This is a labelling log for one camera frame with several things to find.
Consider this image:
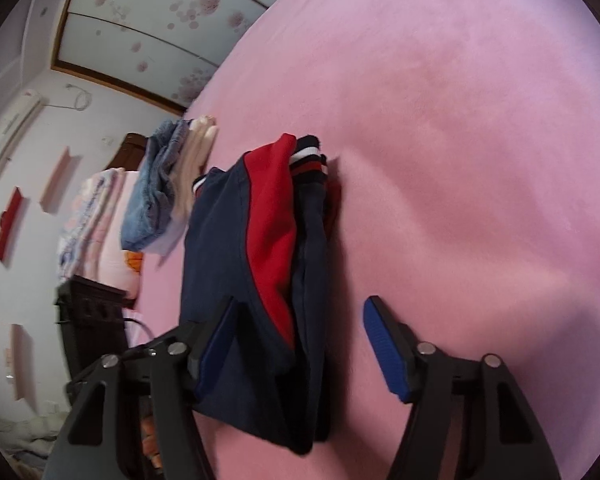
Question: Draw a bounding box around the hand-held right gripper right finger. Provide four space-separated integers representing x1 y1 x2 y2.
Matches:
362 295 563 480

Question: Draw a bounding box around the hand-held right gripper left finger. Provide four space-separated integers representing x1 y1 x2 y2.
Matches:
42 296 238 480

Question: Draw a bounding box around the red and navy varsity jacket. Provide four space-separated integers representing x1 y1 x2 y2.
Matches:
179 132 343 457

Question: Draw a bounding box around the dark wooden nightstand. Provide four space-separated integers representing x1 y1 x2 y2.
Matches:
54 277 138 396

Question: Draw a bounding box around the cream cartoon print pillow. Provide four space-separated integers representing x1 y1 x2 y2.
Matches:
97 172 146 306

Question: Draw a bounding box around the folded blue denim garment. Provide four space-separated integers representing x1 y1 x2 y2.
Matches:
120 119 191 253

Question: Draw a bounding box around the folded floral blanket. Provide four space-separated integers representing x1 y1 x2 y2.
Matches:
56 166 128 283

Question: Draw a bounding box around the folded beige garment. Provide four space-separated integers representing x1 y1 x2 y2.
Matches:
157 115 220 256

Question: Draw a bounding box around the pink bed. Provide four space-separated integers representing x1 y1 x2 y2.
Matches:
130 0 600 480

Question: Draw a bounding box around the crumpled pale cloth pile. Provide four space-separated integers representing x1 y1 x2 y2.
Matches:
0 407 68 476

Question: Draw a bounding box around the dark wooden headboard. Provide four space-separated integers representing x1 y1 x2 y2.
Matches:
112 131 150 173

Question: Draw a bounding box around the white air conditioner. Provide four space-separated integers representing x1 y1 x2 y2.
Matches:
0 87 46 181

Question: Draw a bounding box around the floral sliding door wardrobe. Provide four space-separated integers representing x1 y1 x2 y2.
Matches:
50 0 311 113

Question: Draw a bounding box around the thin black cable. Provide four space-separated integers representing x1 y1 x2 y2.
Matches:
121 309 157 346

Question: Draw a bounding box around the pink wall shelf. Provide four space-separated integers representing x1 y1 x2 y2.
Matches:
9 322 36 402
39 146 83 215

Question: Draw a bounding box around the red wall shelf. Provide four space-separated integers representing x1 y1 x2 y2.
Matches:
0 186 30 263

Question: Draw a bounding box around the white wall cord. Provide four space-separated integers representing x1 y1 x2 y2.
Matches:
45 81 95 112

